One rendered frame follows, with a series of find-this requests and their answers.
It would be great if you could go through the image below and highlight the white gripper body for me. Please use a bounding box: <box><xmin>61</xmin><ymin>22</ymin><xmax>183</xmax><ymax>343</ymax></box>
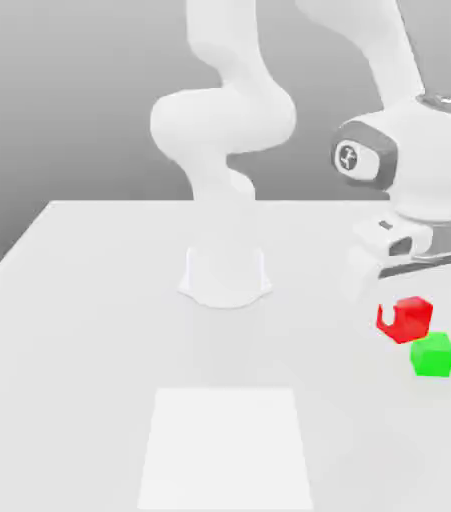
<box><xmin>344</xmin><ymin>228</ymin><xmax>451</xmax><ymax>308</ymax></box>

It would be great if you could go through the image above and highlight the small red cube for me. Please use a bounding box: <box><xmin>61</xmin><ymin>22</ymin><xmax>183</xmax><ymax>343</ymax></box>
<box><xmin>375</xmin><ymin>295</ymin><xmax>435</xmax><ymax>345</ymax></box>

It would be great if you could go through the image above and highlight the small green cube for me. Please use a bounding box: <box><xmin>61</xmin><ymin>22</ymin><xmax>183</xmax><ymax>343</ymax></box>
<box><xmin>409</xmin><ymin>331</ymin><xmax>451</xmax><ymax>378</ymax></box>

